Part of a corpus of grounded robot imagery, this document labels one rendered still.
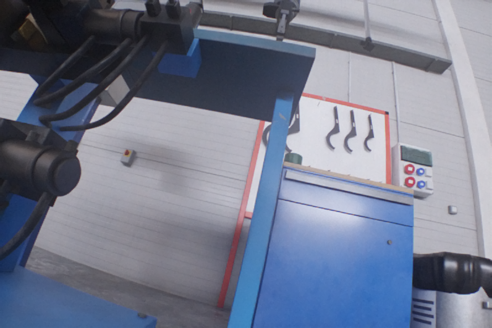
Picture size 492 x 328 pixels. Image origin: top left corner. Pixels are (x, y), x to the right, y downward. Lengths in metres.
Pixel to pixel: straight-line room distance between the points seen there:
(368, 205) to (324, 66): 2.44
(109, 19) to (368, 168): 2.60
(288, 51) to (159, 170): 2.07
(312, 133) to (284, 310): 2.00
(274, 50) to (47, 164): 0.68
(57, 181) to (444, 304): 1.74
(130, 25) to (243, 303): 0.83
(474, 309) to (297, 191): 1.10
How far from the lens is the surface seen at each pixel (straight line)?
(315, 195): 1.28
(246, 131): 2.72
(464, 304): 1.72
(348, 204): 1.33
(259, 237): 0.73
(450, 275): 1.68
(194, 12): 1.04
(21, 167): 0.66
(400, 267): 1.42
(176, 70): 0.88
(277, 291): 1.20
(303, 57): 0.83
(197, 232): 2.41
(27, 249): 1.72
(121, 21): 0.82
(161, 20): 0.77
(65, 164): 0.62
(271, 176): 0.78
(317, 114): 2.95
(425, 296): 1.75
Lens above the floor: 0.40
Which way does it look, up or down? 21 degrees up
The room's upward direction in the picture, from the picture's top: 14 degrees clockwise
